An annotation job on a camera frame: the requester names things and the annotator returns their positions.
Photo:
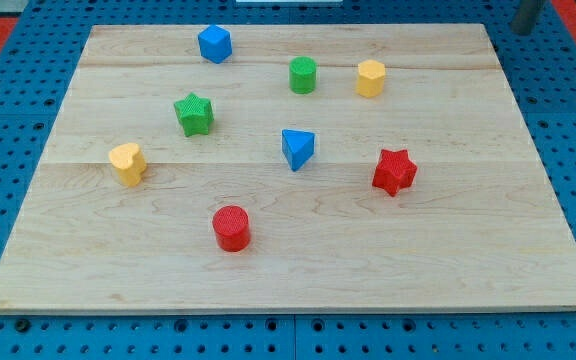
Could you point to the grey cylindrical post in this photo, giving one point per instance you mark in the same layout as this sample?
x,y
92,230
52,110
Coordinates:
x,y
526,16

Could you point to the yellow hexagon block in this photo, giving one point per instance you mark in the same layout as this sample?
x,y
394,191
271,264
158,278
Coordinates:
x,y
370,78

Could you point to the blue triangle block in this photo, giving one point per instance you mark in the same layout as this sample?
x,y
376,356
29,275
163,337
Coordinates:
x,y
297,147

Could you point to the wooden board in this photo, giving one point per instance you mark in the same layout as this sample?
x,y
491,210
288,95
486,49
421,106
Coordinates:
x,y
480,230

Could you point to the green star block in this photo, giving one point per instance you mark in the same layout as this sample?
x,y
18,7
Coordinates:
x,y
194,114

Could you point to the red cylinder block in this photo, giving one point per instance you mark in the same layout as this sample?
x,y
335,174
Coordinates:
x,y
231,228

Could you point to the blue cube block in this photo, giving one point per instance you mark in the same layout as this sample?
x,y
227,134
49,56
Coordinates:
x,y
215,43

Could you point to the green cylinder block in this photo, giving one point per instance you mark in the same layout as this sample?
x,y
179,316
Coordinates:
x,y
302,75

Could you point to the yellow heart block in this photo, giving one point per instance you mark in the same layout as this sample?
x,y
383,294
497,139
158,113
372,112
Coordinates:
x,y
129,163

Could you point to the red star block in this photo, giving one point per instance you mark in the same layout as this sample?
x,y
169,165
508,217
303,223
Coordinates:
x,y
394,171

